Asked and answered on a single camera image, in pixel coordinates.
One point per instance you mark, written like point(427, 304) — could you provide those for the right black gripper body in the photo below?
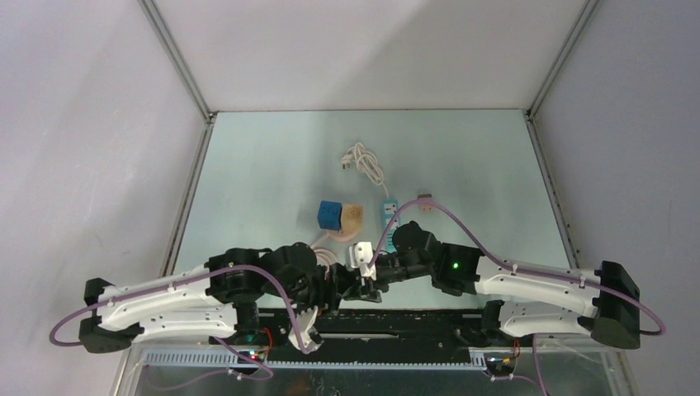
point(390, 268)

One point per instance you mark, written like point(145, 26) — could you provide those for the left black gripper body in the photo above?
point(310, 290)

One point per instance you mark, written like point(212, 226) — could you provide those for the small pink plug adapter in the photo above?
point(425, 202)

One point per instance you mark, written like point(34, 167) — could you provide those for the blue cube socket adapter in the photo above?
point(329, 215)

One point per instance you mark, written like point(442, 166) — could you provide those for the yellow cube socket adapter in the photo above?
point(351, 218)

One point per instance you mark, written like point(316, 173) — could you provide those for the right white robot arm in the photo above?
point(524, 299)

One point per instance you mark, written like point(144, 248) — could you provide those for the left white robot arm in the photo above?
point(216, 299)

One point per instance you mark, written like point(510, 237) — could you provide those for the pink round power strip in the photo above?
point(342, 236)

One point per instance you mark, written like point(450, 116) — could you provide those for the teal power strip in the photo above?
point(388, 210)

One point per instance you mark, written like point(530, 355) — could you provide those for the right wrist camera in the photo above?
point(359, 258)

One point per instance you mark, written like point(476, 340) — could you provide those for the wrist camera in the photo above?
point(359, 258)
point(310, 338)

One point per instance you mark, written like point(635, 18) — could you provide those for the black front rail frame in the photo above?
point(377, 337)

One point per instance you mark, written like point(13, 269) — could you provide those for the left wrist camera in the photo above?
point(310, 338)

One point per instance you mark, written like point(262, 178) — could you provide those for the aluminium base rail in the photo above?
point(552, 365)

